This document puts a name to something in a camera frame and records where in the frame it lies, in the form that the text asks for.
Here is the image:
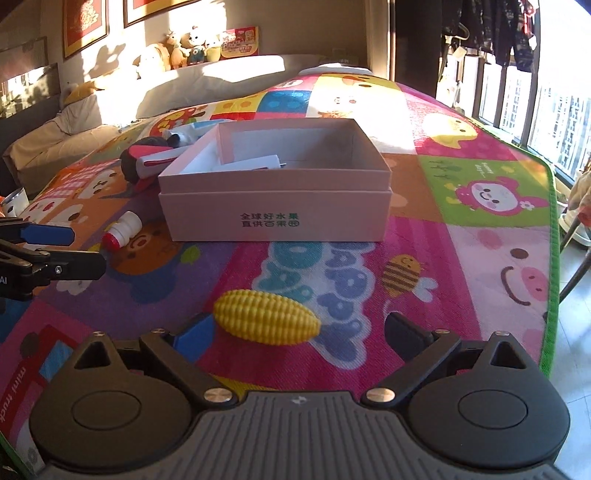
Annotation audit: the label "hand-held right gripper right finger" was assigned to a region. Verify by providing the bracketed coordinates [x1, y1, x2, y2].
[362, 311, 541, 409]

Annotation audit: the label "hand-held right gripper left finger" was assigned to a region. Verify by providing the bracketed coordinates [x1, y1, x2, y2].
[69, 313, 236, 409]

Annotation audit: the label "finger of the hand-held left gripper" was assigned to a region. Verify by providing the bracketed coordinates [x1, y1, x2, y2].
[0, 220, 75, 247]
[0, 241, 108, 288]

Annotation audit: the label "white bottle with red cap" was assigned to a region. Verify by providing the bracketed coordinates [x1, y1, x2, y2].
[102, 211, 143, 252]

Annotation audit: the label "yellow toy corn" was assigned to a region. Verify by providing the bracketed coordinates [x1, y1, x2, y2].
[213, 290, 322, 346]

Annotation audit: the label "black red white toy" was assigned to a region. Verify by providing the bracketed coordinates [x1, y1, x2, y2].
[119, 137, 182, 195]

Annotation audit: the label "pink cardboard box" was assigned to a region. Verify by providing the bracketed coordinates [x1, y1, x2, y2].
[158, 118, 393, 243]

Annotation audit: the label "blue white packet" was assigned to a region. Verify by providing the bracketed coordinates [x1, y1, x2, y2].
[164, 119, 232, 149]

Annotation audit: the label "white item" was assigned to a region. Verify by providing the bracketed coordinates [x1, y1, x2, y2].
[221, 154, 286, 171]

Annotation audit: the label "colourful cartoon play mat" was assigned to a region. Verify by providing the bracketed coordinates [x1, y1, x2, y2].
[0, 69, 561, 464]

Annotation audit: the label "cream blanket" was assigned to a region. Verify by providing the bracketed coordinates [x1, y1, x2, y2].
[2, 95, 139, 195]

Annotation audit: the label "yellow pillow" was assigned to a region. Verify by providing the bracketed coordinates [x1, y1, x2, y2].
[62, 80, 105, 107]

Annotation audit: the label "dark chair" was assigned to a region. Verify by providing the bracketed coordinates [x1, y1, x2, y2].
[556, 212, 591, 303]

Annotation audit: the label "cream plush toy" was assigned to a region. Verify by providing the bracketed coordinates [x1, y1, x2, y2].
[139, 44, 169, 75]

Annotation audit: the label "brown plush bear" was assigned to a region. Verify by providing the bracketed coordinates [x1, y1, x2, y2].
[161, 30, 188, 70]

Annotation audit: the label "beige clothes pile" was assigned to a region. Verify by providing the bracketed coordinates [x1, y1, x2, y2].
[566, 168, 591, 245]

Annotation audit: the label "grey pillow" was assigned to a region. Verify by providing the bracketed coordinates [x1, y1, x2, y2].
[136, 54, 328, 120]

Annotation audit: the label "plush bear in blue overalls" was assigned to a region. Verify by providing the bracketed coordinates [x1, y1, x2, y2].
[185, 25, 208, 65]

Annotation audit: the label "white plush toy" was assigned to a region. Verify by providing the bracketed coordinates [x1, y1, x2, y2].
[203, 34, 225, 63]

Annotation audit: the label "white pillow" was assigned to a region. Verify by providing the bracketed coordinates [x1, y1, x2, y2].
[298, 65, 372, 77]

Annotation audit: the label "hanging dark clothes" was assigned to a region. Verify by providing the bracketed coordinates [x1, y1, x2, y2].
[438, 0, 541, 72]

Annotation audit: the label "red framed wall picture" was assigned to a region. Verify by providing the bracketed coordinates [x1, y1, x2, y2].
[62, 0, 109, 58]
[122, 0, 188, 28]

